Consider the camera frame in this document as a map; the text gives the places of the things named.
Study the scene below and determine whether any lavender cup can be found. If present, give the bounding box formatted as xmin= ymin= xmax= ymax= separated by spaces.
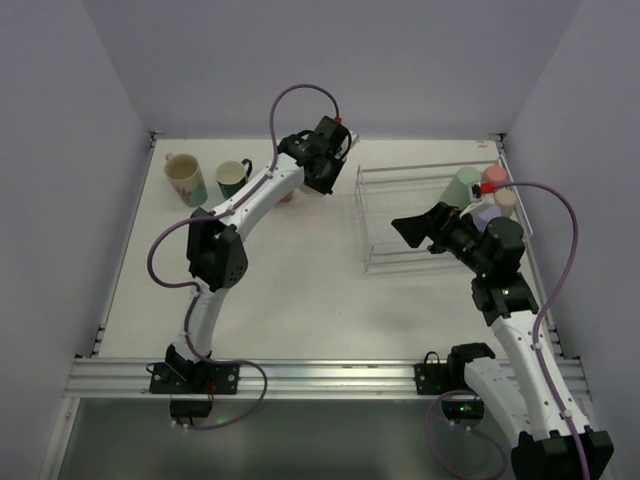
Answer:
xmin=471 ymin=204 xmax=502 ymax=233

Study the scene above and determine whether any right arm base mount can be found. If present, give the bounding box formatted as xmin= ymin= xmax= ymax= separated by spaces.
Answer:
xmin=413 ymin=343 xmax=496 ymax=396

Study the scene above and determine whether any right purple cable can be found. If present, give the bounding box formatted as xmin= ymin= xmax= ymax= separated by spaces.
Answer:
xmin=423 ymin=180 xmax=596 ymax=480

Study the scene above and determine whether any cream and mint floral mug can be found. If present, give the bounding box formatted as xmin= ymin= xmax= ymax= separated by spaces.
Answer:
xmin=164 ymin=153 xmax=208 ymax=208

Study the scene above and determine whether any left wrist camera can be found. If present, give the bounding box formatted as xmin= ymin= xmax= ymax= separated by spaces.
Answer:
xmin=346 ymin=130 xmax=359 ymax=150

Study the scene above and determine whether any purple cable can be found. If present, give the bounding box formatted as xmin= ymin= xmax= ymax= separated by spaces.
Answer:
xmin=423 ymin=180 xmax=596 ymax=480
xmin=147 ymin=84 xmax=268 ymax=432

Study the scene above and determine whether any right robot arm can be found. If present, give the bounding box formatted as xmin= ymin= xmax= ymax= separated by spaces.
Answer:
xmin=391 ymin=202 xmax=614 ymax=479

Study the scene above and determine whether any dark green mug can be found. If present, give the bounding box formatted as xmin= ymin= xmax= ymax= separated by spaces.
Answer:
xmin=215 ymin=158 xmax=253 ymax=199

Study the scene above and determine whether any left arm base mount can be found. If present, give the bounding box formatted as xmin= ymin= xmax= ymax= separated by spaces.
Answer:
xmin=147 ymin=346 xmax=240 ymax=395

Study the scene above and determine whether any left black control box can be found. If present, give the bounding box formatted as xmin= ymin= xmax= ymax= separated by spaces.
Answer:
xmin=169 ymin=398 xmax=213 ymax=426

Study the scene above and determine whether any aluminium mounting rail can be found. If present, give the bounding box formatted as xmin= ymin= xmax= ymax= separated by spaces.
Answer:
xmin=62 ymin=357 xmax=591 ymax=401

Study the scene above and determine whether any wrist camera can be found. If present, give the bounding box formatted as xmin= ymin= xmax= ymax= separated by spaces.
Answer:
xmin=460 ymin=182 xmax=495 ymax=216
xmin=346 ymin=130 xmax=359 ymax=150

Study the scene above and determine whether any black control box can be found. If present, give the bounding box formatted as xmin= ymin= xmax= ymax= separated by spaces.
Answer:
xmin=441 ymin=398 xmax=485 ymax=427
xmin=169 ymin=398 xmax=213 ymax=426

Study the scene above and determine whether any beige cup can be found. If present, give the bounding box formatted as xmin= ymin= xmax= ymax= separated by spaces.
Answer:
xmin=493 ymin=188 xmax=518 ymax=218

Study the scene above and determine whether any pink mug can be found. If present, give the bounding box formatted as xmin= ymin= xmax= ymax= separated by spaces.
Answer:
xmin=298 ymin=185 xmax=324 ymax=198

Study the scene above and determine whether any orange mug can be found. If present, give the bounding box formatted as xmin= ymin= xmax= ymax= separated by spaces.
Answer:
xmin=280 ymin=190 xmax=294 ymax=203

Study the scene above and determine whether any coral pink cup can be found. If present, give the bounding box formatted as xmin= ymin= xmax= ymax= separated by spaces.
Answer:
xmin=482 ymin=164 xmax=508 ymax=185

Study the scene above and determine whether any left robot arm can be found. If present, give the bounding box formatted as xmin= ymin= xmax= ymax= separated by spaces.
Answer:
xmin=165 ymin=116 xmax=352 ymax=382

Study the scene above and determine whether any right black control box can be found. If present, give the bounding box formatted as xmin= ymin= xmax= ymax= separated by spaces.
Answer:
xmin=441 ymin=398 xmax=485 ymax=427

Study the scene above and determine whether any light green cup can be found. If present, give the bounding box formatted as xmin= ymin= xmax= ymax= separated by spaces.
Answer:
xmin=439 ymin=166 xmax=481 ymax=210

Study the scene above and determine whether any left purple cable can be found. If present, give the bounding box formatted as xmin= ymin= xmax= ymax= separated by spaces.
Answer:
xmin=147 ymin=84 xmax=268 ymax=432

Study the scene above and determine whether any clear wire dish rack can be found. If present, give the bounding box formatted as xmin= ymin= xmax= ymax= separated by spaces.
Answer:
xmin=355 ymin=156 xmax=532 ymax=273

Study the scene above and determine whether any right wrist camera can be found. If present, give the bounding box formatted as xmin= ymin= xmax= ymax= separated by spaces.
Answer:
xmin=460 ymin=182 xmax=495 ymax=216

